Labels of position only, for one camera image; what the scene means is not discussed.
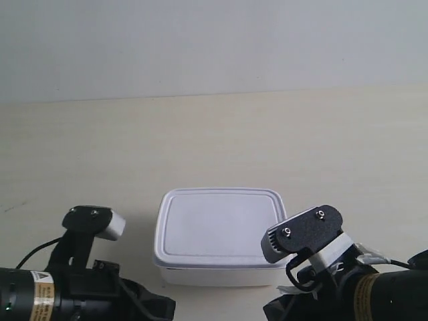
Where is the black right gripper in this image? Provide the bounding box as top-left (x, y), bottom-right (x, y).
top-left (263, 249), bottom-right (378, 320)

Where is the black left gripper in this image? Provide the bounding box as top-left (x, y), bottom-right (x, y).
top-left (48, 231), bottom-right (176, 320)

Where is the white lidded plastic container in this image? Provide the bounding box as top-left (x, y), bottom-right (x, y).
top-left (153, 187), bottom-right (287, 287)

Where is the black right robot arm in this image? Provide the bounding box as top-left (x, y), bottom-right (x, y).
top-left (263, 249), bottom-right (427, 320)

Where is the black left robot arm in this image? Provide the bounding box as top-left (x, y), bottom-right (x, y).
top-left (1, 231), bottom-right (176, 320)

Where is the black right camera cable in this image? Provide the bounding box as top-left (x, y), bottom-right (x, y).
top-left (284, 259), bottom-right (322, 289)

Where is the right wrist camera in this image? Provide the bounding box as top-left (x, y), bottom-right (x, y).
top-left (261, 205), bottom-right (343, 263)

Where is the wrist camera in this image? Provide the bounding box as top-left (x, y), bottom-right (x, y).
top-left (62, 205), bottom-right (126, 241)
top-left (261, 205), bottom-right (343, 263)

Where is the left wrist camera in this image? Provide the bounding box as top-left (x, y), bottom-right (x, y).
top-left (62, 205), bottom-right (126, 241)

